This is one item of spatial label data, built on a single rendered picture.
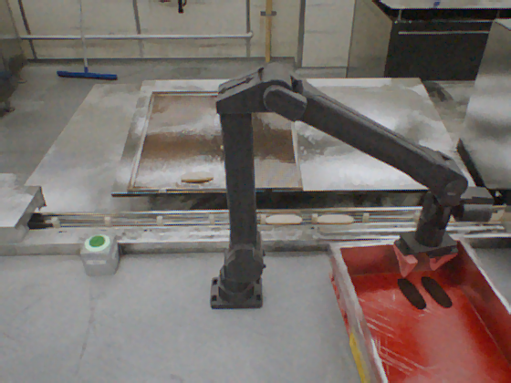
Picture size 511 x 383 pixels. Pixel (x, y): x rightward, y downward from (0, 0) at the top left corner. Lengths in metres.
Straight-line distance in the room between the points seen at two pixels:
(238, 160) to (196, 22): 4.06
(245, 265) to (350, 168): 0.57
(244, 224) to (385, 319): 0.39
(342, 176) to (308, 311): 0.47
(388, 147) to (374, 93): 0.91
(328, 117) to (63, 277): 0.76
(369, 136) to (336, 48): 3.86
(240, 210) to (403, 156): 0.32
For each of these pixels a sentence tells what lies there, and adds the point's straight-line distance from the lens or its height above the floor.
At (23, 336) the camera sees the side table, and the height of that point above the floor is 0.82.
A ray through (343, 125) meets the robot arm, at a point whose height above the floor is 1.27.
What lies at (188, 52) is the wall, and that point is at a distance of 4.93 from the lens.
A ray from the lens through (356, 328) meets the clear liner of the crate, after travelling 0.93.
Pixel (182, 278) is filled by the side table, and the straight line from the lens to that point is 1.13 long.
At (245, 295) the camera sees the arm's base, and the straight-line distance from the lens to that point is 1.03.
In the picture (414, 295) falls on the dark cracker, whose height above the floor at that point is 0.83.
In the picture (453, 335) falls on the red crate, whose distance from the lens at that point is 1.09.
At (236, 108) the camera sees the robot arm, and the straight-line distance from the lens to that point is 0.76.
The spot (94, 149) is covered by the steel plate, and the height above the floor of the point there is 0.82.
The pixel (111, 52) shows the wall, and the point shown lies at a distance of 5.09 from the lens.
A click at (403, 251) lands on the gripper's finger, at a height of 0.97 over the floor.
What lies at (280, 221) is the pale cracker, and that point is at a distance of 1.22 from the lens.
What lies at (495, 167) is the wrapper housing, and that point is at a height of 0.97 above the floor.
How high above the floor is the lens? 1.63
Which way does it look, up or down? 35 degrees down
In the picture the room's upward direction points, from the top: straight up
